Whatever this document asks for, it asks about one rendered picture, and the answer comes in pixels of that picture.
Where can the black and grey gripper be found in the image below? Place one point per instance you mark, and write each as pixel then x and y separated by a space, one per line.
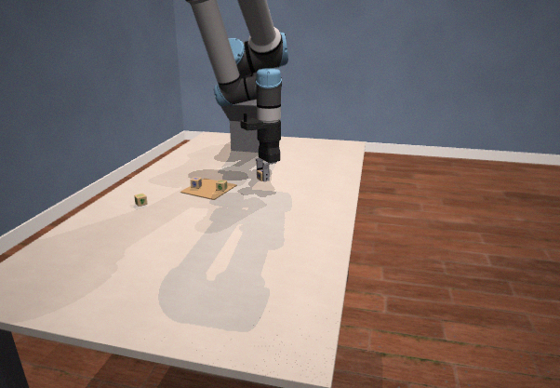
pixel 268 127

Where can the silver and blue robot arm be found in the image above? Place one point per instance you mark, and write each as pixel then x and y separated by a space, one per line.
pixel 232 59

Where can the tan flat mat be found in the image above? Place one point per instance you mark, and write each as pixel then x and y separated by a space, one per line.
pixel 208 190

